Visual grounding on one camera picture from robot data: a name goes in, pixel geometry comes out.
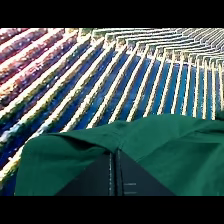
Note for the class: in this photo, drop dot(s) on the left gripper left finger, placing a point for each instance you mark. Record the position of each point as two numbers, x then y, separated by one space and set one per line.
96 180

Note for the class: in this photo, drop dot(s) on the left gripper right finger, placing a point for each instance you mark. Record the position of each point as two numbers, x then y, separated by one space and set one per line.
140 181

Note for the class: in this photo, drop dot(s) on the dark green T-shirt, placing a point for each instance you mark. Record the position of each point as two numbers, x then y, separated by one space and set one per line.
173 150

